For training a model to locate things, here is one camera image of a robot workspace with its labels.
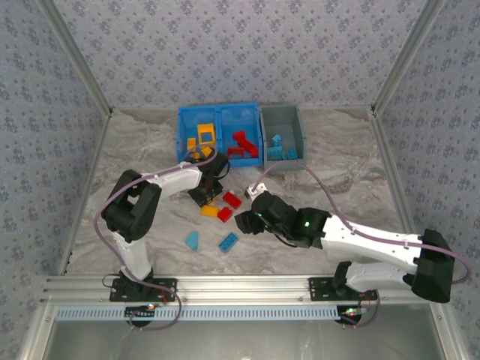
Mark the aluminium horizontal rail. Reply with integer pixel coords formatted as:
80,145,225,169
40,275,450,304

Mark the aluminium frame post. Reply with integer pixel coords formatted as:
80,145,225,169
370,0,450,113
37,0,113,118

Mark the black controller board mount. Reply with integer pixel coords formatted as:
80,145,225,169
124,304,158,328
337,305,364,326

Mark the aluminium frame leg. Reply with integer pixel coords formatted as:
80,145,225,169
16,302,57,360
429,302,468,360

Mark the grey plastic bin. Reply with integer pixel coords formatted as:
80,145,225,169
260,104,307,172

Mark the slotted light cable duct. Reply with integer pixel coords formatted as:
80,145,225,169
55,304,343,323

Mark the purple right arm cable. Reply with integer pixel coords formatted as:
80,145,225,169
253,160,473,329

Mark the blue plastic bin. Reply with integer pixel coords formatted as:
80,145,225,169
175,106,221,163
217,103,263,169

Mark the blue lego wedge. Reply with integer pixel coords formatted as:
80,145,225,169
184,230,200,252

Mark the aluminium side rail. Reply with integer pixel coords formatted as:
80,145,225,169
58,108,113,277
369,106,421,237

